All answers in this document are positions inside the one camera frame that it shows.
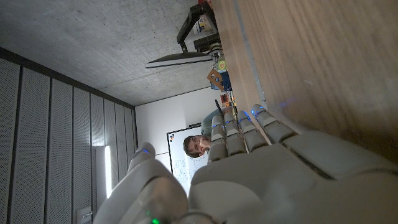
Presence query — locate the white light strip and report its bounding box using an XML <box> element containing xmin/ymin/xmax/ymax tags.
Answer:
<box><xmin>104</xmin><ymin>145</ymin><xmax>113</xmax><ymax>199</ymax></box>

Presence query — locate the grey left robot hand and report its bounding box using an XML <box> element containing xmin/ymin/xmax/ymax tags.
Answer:
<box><xmin>93</xmin><ymin>103</ymin><xmax>398</xmax><ymax>224</ymax></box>

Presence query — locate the brown cardboard piece with holes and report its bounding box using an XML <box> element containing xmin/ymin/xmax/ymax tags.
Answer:
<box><xmin>206</xmin><ymin>68</ymin><xmax>224</xmax><ymax>91</ymax></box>

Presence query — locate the black monitor stand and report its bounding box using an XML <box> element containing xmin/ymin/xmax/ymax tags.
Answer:
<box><xmin>176</xmin><ymin>1</ymin><xmax>222</xmax><ymax>54</ymax></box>

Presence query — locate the whiteboard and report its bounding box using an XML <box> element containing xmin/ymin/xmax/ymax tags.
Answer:
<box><xmin>166</xmin><ymin>123</ymin><xmax>210</xmax><ymax>197</ymax></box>

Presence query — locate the blue mug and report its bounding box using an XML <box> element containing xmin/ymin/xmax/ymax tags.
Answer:
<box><xmin>211</xmin><ymin>70</ymin><xmax>233</xmax><ymax>91</ymax></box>

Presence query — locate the black computer monitor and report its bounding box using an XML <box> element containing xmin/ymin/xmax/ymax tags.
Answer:
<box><xmin>145</xmin><ymin>51</ymin><xmax>214</xmax><ymax>69</ymax></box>

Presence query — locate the seated person green t-shirt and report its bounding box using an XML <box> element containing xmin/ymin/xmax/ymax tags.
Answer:
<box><xmin>183</xmin><ymin>107</ymin><xmax>234</xmax><ymax>159</ymax></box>

